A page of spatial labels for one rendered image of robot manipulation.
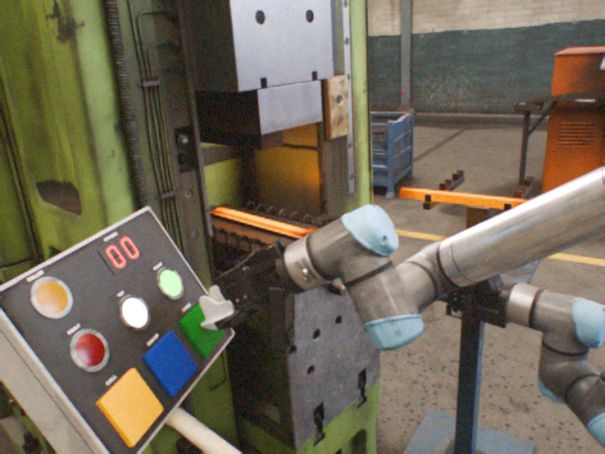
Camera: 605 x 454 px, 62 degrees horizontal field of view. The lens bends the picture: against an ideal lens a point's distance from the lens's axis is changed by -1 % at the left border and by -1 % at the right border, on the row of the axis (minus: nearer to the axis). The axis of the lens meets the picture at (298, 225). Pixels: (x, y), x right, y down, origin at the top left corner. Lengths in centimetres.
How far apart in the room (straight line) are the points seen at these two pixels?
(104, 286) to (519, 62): 810
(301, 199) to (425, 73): 749
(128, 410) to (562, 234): 59
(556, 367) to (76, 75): 100
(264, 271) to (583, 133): 388
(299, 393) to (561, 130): 355
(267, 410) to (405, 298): 82
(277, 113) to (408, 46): 793
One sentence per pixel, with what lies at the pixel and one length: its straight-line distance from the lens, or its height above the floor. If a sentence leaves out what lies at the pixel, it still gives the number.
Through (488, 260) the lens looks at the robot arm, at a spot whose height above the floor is 116.
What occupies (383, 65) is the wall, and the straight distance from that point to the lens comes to 923.
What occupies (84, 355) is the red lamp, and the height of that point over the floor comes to 109.
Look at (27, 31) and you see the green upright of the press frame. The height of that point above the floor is 152.
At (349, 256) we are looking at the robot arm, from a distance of 68.
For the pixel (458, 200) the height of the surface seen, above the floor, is 102.
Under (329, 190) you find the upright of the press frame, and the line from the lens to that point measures 152.
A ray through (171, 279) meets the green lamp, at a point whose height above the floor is 109.
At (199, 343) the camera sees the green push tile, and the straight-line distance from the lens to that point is 87.
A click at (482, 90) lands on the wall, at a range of 873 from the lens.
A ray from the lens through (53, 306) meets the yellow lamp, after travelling 73.
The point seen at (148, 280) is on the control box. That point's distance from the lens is 85.
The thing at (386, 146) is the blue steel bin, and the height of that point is 49.
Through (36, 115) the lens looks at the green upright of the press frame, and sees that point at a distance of 141.
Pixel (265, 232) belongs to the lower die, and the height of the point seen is 99.
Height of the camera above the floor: 145
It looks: 20 degrees down
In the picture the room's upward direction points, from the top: 4 degrees counter-clockwise
